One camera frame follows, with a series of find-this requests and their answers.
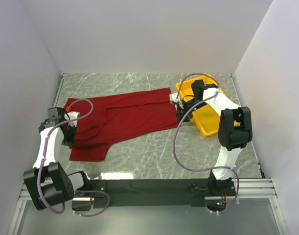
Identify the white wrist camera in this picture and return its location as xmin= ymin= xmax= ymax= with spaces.
xmin=169 ymin=93 xmax=180 ymax=105
xmin=64 ymin=107 xmax=80 ymax=127

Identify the yellow plastic tray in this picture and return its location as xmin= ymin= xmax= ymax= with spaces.
xmin=176 ymin=73 xmax=240 ymax=137

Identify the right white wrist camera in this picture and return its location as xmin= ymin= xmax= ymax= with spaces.
xmin=169 ymin=93 xmax=180 ymax=105

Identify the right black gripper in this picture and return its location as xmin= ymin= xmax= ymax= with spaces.
xmin=176 ymin=98 xmax=207 ymax=124

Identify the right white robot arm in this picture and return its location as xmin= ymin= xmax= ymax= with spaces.
xmin=169 ymin=79 xmax=253 ymax=195

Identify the black base crossbar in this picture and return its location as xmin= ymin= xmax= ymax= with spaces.
xmin=75 ymin=179 xmax=236 ymax=209

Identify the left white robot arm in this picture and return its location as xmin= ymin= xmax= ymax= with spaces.
xmin=23 ymin=107 xmax=91 ymax=211

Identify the red t shirt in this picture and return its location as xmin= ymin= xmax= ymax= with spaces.
xmin=65 ymin=88 xmax=177 ymax=162

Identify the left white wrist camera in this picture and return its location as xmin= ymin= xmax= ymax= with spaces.
xmin=64 ymin=107 xmax=80 ymax=127

